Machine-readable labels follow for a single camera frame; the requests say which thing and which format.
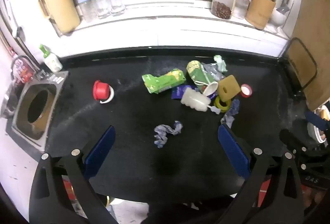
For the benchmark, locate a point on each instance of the pale green wrapper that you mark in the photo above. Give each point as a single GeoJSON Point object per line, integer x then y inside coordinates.
{"type": "Point", "coordinates": [220, 63]}

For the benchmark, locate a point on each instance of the red printed package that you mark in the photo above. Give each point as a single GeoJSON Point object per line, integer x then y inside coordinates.
{"type": "Point", "coordinates": [23, 73]}

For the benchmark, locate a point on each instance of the baby bottle with blue collar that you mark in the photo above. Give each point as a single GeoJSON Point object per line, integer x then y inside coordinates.
{"type": "Point", "coordinates": [86, 5]}

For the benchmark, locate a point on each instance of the stainless steel sink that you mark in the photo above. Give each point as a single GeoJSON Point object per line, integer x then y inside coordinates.
{"type": "Point", "coordinates": [23, 126]}

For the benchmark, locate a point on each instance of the small white plastic piece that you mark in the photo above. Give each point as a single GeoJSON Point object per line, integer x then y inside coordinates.
{"type": "Point", "coordinates": [215, 110]}

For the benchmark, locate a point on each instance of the white ceramic pot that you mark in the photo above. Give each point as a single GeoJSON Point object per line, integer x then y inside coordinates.
{"type": "Point", "coordinates": [278, 18]}

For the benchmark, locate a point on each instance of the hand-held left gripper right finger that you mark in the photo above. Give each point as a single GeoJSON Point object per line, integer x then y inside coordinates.
{"type": "Point", "coordinates": [233, 153]}

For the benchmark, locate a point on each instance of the steel bowl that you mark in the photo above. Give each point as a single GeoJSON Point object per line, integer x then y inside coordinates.
{"type": "Point", "coordinates": [7, 105]}

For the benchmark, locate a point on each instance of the clear plastic wrapper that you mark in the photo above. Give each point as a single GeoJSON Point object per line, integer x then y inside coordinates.
{"type": "Point", "coordinates": [214, 72]}

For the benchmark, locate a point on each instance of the wall brush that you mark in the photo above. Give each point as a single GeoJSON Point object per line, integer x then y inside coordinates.
{"type": "Point", "coordinates": [18, 32]}

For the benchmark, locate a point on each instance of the blue paper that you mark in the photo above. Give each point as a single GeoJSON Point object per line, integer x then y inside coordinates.
{"type": "Point", "coordinates": [230, 115]}
{"type": "Point", "coordinates": [165, 133]}

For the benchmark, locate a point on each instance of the green snack bag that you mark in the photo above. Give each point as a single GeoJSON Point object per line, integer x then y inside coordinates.
{"type": "Point", "coordinates": [162, 81]}

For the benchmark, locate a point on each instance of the soap bottle with green pump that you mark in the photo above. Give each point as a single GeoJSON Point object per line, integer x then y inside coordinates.
{"type": "Point", "coordinates": [52, 61]}

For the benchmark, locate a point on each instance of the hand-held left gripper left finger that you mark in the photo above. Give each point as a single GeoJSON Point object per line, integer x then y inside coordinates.
{"type": "Point", "coordinates": [99, 154]}

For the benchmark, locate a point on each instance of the purple foil wrapper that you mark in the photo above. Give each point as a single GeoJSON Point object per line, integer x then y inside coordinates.
{"type": "Point", "coordinates": [178, 91]}

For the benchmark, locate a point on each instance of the wooden cutting board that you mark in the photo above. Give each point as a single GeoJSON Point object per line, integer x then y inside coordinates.
{"type": "Point", "coordinates": [312, 28]}

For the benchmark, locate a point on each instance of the baby bottle with pink collar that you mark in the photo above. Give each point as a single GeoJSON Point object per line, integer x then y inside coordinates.
{"type": "Point", "coordinates": [242, 3]}

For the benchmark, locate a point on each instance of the yellow plastic pitcher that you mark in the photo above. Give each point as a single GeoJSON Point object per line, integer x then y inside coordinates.
{"type": "Point", "coordinates": [60, 5]}

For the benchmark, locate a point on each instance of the yellow sponge block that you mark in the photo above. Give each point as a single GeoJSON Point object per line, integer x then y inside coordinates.
{"type": "Point", "coordinates": [230, 85]}

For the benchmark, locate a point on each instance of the yellow tape roll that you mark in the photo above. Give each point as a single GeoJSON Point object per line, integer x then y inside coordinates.
{"type": "Point", "coordinates": [219, 105]}

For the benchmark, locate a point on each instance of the green patterned paper cup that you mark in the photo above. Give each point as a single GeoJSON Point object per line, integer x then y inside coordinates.
{"type": "Point", "coordinates": [197, 73]}

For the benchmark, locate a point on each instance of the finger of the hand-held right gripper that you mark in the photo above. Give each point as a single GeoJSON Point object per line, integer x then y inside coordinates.
{"type": "Point", "coordinates": [315, 119]}
{"type": "Point", "coordinates": [290, 139]}

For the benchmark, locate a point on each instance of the white bowl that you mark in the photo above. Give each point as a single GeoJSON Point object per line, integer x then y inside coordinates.
{"type": "Point", "coordinates": [315, 133]}

